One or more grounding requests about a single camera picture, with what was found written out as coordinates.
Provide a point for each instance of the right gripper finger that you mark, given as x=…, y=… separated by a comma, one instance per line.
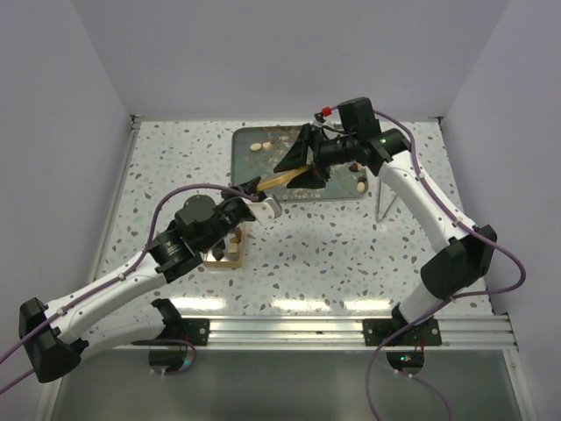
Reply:
x=310, y=179
x=297, y=155

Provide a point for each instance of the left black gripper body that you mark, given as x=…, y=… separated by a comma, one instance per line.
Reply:
x=232, y=211

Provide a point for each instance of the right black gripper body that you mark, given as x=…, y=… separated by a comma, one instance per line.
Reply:
x=325, y=153

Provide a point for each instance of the silver metal tin lid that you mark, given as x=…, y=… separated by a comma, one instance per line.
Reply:
x=281, y=179

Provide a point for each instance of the gold metal tin box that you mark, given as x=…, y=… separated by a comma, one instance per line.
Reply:
x=232, y=261

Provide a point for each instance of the silver metal tongs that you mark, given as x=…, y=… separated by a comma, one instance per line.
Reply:
x=385, y=199

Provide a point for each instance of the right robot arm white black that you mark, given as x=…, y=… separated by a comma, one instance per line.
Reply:
x=463, y=250

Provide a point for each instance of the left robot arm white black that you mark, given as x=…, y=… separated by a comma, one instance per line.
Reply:
x=186, y=226

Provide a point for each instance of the dark round chocolate tray left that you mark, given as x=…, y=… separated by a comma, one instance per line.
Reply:
x=218, y=253

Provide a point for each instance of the floral teal serving tray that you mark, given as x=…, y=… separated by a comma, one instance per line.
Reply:
x=246, y=165

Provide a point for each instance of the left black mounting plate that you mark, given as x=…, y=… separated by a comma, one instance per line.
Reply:
x=193, y=326

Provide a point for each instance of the black mounting plate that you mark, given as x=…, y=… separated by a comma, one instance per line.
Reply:
x=193, y=326
x=401, y=331

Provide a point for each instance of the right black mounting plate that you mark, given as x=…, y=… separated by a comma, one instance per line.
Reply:
x=401, y=331

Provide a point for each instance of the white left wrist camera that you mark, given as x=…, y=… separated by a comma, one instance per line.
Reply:
x=266, y=211

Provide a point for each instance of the aluminium rail front edge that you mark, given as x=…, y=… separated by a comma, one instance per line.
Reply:
x=351, y=333

